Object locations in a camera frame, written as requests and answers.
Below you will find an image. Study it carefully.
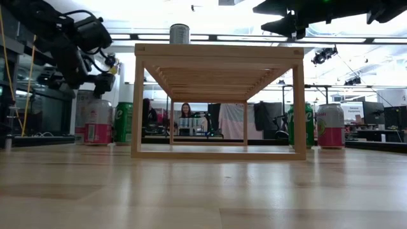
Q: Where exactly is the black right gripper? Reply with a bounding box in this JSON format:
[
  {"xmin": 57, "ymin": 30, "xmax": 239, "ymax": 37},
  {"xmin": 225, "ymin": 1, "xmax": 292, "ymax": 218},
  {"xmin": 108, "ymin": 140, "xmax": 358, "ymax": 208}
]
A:
[{"xmin": 252, "ymin": 0, "xmax": 335, "ymax": 41}]

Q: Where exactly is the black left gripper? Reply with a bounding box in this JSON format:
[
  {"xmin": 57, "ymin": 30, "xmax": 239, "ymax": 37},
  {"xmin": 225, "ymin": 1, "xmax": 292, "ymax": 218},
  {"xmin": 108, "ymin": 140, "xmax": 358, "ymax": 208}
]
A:
[{"xmin": 37, "ymin": 46, "xmax": 117, "ymax": 97}]

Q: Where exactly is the tall white Celsius can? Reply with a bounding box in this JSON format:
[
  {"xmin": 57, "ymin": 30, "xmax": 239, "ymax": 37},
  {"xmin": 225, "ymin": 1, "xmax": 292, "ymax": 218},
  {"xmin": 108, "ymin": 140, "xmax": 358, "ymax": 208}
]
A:
[{"xmin": 75, "ymin": 90, "xmax": 96, "ymax": 136}]

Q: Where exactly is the pink Spindrift can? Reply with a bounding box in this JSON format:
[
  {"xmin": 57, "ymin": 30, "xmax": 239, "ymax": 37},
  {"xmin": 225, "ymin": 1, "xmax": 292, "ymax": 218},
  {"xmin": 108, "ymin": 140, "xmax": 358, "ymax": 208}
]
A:
[
  {"xmin": 83, "ymin": 99, "xmax": 114, "ymax": 146},
  {"xmin": 316, "ymin": 103, "xmax": 347, "ymax": 149}
]

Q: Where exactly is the green Sprite can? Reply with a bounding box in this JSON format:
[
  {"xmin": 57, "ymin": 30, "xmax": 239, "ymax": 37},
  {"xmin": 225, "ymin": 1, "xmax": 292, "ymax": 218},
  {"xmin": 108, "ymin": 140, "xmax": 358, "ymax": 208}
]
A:
[
  {"xmin": 287, "ymin": 102, "xmax": 316, "ymax": 149},
  {"xmin": 113, "ymin": 101, "xmax": 134, "ymax": 144}
]

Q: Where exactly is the Celsius Tropical Vibe can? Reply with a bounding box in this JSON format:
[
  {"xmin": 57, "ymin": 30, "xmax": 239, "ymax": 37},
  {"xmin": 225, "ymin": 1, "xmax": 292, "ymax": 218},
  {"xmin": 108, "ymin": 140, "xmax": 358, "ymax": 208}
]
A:
[{"xmin": 169, "ymin": 23, "xmax": 191, "ymax": 45}]

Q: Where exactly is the wooden slatted shelf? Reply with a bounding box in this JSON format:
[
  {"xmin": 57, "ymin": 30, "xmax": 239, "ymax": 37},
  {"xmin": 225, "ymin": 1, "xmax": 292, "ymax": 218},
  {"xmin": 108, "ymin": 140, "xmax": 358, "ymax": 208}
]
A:
[{"xmin": 130, "ymin": 43, "xmax": 308, "ymax": 161}]

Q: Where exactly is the black fabric drape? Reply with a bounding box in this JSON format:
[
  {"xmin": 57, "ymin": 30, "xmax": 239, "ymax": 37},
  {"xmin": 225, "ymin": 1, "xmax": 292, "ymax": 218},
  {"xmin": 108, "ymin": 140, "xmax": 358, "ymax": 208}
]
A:
[{"xmin": 254, "ymin": 101, "xmax": 284, "ymax": 140}]

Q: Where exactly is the black panel screen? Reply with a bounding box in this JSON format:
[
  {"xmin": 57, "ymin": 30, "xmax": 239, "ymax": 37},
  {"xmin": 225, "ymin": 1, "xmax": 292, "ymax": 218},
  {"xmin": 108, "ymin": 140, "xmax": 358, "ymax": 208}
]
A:
[{"xmin": 207, "ymin": 103, "xmax": 221, "ymax": 134}]

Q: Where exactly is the hanging fabric drape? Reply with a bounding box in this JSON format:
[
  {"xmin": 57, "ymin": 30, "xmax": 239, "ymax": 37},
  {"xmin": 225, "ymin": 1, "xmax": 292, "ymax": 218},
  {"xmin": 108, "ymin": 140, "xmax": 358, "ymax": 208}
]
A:
[{"xmin": 219, "ymin": 102, "xmax": 255, "ymax": 140}]

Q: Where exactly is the white sign board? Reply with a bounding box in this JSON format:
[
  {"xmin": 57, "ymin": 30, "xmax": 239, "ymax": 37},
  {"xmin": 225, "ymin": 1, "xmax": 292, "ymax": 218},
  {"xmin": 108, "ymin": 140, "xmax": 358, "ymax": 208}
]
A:
[{"xmin": 345, "ymin": 102, "xmax": 365, "ymax": 121}]

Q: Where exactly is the ceiling light rail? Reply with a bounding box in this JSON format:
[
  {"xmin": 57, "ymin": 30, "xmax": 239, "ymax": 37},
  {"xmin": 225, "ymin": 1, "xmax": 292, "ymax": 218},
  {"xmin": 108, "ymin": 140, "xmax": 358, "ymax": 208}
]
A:
[{"xmin": 106, "ymin": 32, "xmax": 407, "ymax": 45}]

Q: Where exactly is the yellow cable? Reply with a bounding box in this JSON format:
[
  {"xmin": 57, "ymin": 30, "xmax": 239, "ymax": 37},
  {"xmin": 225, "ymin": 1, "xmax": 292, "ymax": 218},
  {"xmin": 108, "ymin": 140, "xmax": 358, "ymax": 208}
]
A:
[{"xmin": 0, "ymin": 6, "xmax": 37, "ymax": 137}]

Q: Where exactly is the black aluminium table frame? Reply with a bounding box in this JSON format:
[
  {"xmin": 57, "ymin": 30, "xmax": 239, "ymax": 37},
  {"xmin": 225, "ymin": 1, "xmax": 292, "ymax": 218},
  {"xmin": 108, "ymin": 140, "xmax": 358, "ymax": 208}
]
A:
[{"xmin": 0, "ymin": 135, "xmax": 407, "ymax": 154}]

